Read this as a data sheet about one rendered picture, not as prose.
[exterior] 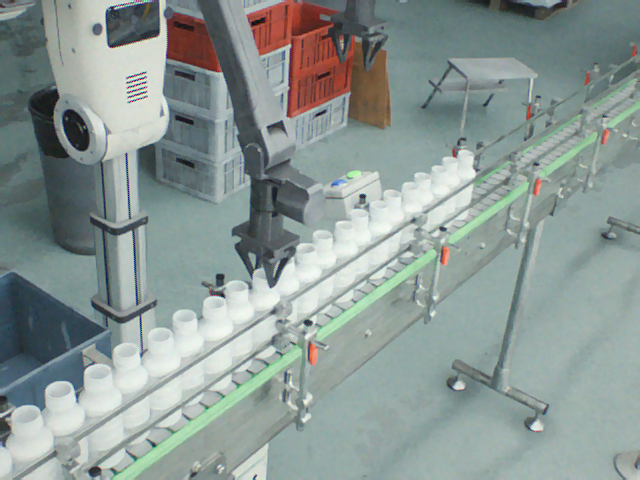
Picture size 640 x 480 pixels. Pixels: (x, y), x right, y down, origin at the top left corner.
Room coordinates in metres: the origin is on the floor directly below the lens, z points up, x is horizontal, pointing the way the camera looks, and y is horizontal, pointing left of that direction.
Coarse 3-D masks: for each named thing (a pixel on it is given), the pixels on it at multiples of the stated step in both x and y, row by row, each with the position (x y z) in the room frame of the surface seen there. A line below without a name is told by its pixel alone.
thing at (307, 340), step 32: (608, 128) 2.23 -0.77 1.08; (480, 160) 1.95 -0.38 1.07; (512, 160) 1.90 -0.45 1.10; (416, 224) 1.53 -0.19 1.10; (448, 256) 1.50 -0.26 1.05; (224, 288) 1.25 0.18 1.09; (288, 320) 1.17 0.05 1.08; (288, 384) 1.17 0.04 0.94; (0, 416) 0.88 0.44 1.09; (64, 448) 0.80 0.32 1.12
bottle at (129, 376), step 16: (128, 352) 0.97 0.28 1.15; (112, 368) 0.96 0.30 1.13; (128, 368) 0.94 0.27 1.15; (144, 368) 0.97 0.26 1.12; (128, 384) 0.93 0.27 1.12; (144, 384) 0.94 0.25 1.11; (144, 400) 0.94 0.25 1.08; (128, 416) 0.93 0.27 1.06; (144, 416) 0.94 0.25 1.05; (128, 432) 0.93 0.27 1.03
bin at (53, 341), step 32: (0, 288) 1.42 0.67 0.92; (32, 288) 1.41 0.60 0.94; (0, 320) 1.41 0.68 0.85; (32, 320) 1.42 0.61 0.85; (64, 320) 1.36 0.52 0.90; (0, 352) 1.40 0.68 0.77; (32, 352) 1.43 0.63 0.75; (64, 352) 1.36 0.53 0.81; (96, 352) 1.23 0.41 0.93; (0, 384) 1.34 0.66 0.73; (32, 384) 1.13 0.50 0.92
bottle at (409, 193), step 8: (408, 184) 1.59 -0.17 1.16; (416, 184) 1.59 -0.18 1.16; (408, 192) 1.56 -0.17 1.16; (416, 192) 1.56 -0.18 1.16; (408, 200) 1.56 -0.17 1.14; (416, 200) 1.57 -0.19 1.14; (400, 208) 1.56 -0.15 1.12; (408, 208) 1.55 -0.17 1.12; (416, 208) 1.56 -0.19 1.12; (408, 216) 1.55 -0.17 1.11; (408, 232) 1.55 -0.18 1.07; (400, 240) 1.55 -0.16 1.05; (408, 240) 1.55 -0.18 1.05; (400, 248) 1.55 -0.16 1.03; (400, 256) 1.55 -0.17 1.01; (408, 256) 1.55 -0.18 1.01
